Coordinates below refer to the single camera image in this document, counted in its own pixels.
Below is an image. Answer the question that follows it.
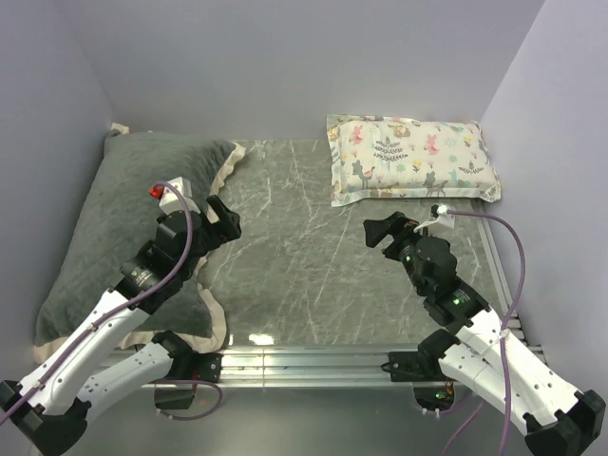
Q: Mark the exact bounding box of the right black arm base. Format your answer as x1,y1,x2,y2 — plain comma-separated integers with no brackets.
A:
380,351,455,415

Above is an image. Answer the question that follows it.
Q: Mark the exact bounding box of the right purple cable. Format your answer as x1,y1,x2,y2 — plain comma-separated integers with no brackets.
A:
439,208,527,456

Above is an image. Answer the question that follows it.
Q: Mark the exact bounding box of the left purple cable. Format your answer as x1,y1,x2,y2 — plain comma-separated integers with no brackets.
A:
0,180,224,428

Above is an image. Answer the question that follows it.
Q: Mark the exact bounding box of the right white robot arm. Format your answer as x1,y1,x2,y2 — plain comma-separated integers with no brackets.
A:
363,204,606,455

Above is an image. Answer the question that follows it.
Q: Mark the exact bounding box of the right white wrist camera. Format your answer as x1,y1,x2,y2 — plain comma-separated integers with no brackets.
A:
414,204,455,235

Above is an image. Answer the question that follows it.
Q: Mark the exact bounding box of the aluminium mounting rail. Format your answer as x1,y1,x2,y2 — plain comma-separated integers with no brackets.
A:
92,199,552,390

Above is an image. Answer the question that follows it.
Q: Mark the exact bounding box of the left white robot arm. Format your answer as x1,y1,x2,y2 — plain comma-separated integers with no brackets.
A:
1,196,241,455

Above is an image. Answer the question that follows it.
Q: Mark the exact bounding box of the grey pillowcase with cream trim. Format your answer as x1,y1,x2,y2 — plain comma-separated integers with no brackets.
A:
33,129,246,364

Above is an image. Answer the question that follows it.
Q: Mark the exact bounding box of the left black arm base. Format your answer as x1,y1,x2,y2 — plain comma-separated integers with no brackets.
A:
153,352,223,411

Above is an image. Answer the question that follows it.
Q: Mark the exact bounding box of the floral print pillow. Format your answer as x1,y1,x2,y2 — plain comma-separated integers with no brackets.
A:
327,115,502,207

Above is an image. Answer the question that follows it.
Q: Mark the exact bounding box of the purple cable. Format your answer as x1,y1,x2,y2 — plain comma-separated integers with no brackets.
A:
0,180,224,428
439,208,527,456

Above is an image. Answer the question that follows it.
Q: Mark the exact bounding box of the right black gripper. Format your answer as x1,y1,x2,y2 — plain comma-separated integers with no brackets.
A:
364,211,441,296

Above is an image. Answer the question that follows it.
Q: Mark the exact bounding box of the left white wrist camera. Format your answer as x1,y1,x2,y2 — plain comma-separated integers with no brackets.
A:
148,177,200,215

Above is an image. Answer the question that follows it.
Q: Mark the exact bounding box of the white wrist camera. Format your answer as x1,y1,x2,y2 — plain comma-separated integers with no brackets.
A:
148,177,200,215
414,204,455,235

